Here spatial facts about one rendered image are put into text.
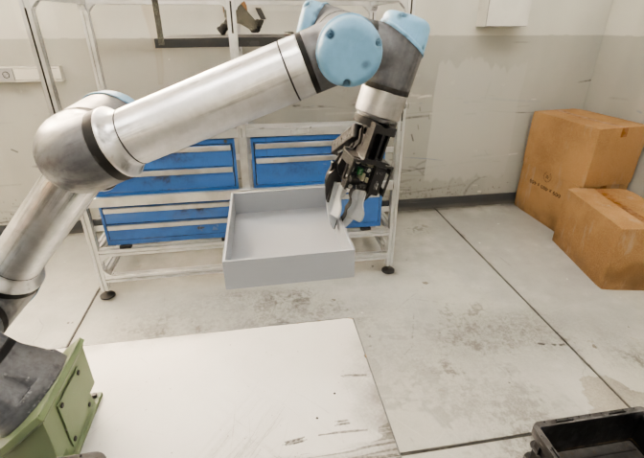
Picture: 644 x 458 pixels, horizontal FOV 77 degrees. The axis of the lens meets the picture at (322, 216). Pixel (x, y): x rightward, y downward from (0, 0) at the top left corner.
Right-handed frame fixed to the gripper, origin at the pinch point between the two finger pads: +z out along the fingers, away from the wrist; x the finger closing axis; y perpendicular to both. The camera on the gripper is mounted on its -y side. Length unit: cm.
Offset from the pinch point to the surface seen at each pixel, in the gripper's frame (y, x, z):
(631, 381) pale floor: -31, 167, 65
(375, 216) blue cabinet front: -137, 76, 51
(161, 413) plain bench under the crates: 2, -25, 47
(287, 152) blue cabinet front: -141, 17, 26
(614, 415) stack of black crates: 16, 74, 30
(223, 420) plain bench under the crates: 6.7, -12.7, 44.0
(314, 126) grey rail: -138, 27, 9
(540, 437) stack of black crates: 17, 55, 35
